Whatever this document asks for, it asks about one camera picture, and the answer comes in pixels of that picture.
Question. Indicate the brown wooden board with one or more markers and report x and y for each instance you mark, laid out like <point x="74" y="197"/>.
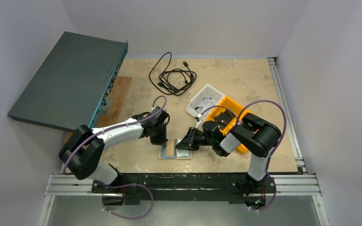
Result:
<point x="114" y="102"/>

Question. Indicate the papers in white bin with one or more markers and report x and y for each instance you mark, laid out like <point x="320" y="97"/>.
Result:
<point x="204" y="104"/>

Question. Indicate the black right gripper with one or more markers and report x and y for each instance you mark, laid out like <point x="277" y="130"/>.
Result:
<point x="192" y="138"/>

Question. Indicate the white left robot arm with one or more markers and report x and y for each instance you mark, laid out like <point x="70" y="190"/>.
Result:
<point x="82" y="152"/>

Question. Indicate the white plastic bin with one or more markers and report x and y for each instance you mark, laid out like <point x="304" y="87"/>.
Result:
<point x="208" y="96"/>

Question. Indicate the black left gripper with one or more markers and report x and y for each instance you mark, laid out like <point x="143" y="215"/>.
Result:
<point x="159" y="139"/>

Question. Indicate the dark grey network switch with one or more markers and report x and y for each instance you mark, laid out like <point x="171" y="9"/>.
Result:
<point x="71" y="86"/>

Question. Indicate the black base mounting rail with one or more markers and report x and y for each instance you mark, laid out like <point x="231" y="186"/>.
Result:
<point x="234" y="188"/>

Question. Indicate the orange plastic bin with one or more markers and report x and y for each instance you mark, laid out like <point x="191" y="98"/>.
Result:
<point x="230" y="128"/>

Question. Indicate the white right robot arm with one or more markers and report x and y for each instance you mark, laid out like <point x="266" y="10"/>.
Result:
<point x="258" y="165"/>

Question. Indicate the black part in orange bin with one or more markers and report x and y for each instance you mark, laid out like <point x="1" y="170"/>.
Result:
<point x="224" y="118"/>

